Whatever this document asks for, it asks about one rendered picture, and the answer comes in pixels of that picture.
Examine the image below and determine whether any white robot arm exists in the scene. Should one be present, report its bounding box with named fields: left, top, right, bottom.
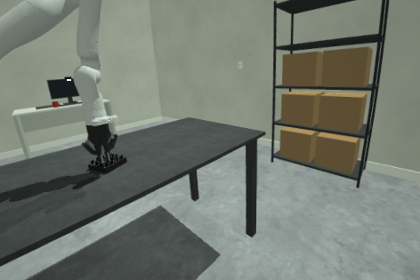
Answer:
left=0, top=0, right=117, bottom=126

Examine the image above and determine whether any black square box with knobs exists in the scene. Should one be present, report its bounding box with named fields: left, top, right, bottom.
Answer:
left=88, top=153, right=127, bottom=173

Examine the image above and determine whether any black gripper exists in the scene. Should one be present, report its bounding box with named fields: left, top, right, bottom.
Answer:
left=82, top=124, right=117, bottom=164

